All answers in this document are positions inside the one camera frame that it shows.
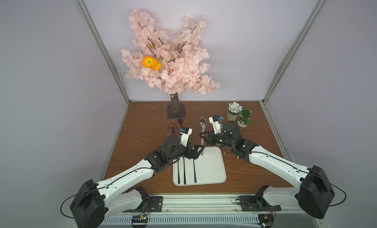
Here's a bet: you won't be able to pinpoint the right corner aluminium post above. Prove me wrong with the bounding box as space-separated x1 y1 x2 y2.
262 0 327 105

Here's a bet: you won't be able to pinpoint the dark metal tree base plate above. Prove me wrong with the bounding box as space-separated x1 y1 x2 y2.
167 104 187 119

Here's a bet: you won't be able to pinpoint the white square tray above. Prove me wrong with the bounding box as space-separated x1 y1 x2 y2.
172 147 227 186

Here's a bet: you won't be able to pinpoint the magenta purple spoon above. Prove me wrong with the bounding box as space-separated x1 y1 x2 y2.
177 117 183 125

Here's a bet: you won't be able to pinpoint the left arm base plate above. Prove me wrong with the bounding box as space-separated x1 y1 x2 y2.
124 196 164 213

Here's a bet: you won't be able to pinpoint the corner aluminium post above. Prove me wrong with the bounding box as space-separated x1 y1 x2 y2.
262 0 327 105
74 0 130 105

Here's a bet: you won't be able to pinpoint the left corner aluminium post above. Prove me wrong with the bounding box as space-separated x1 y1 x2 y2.
74 0 130 105

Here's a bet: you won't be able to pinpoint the white flowers in beige pot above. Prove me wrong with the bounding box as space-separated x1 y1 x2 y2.
226 101 242 122

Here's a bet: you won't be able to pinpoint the left circuit board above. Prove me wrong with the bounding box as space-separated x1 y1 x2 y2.
131 215 149 228

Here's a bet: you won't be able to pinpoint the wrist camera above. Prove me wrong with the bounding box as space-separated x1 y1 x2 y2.
180 126 192 147
209 115 222 134

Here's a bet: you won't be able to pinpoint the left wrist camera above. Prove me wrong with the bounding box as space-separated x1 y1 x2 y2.
180 126 192 147

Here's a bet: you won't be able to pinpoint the circuit board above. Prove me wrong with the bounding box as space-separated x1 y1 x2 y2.
131 215 149 228
258 214 274 228

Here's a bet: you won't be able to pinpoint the blue fork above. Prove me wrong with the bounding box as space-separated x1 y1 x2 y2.
192 159 197 183

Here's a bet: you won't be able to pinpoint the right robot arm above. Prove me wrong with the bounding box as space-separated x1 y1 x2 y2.
200 122 336 219

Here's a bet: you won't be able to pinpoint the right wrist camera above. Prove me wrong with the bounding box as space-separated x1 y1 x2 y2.
209 115 222 134

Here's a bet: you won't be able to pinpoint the green plant in white pot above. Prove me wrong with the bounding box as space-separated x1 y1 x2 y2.
238 107 252 128

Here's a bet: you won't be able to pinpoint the orange artificial flower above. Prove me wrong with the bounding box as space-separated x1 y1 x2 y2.
142 56 162 71

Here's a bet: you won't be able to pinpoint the rainbow iridescent fork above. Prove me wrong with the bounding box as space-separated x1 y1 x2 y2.
177 162 181 184

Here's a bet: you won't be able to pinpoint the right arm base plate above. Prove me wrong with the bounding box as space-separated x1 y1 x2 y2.
235 195 282 212

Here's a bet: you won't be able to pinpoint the aluminium front rail frame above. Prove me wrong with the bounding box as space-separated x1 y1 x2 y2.
73 192 328 228

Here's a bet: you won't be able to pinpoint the silver pink spoon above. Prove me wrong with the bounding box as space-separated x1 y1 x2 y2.
200 117 207 146

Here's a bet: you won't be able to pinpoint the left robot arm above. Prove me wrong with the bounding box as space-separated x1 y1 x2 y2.
69 135 205 228

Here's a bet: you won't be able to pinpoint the right circuit board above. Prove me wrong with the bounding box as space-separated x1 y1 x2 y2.
258 214 274 228

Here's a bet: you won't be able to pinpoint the pink cherry blossom tree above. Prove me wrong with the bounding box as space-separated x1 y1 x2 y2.
121 9 220 98

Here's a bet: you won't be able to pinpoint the dark purple spoon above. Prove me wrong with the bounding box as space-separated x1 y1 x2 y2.
183 157 187 185

